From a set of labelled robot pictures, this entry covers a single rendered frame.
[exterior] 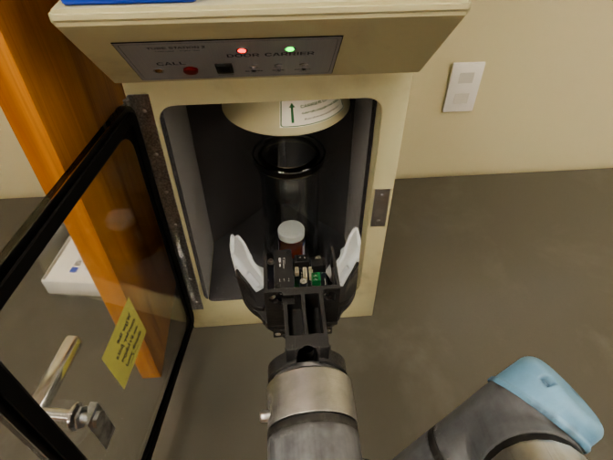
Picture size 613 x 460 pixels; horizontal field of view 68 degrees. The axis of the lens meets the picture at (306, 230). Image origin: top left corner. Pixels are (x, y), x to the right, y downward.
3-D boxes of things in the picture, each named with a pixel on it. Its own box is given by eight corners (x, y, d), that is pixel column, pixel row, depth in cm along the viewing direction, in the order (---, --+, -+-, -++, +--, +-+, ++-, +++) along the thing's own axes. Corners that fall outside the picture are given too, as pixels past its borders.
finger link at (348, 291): (370, 266, 51) (332, 325, 46) (368, 276, 52) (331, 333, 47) (333, 250, 53) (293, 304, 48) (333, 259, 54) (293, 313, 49)
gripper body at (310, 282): (336, 240, 46) (354, 348, 37) (332, 291, 52) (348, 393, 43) (259, 245, 45) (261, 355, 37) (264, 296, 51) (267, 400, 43)
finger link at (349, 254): (381, 209, 51) (343, 263, 46) (376, 244, 56) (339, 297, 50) (357, 199, 52) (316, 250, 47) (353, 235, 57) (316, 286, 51)
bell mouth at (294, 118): (224, 76, 69) (220, 39, 65) (340, 71, 70) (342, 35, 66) (217, 140, 56) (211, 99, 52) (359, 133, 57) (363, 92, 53)
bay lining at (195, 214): (213, 204, 93) (181, 26, 69) (339, 198, 95) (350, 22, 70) (204, 299, 76) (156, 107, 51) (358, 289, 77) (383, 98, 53)
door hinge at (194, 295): (188, 309, 77) (124, 94, 50) (203, 308, 77) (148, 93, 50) (187, 317, 76) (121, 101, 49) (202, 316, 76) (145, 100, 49)
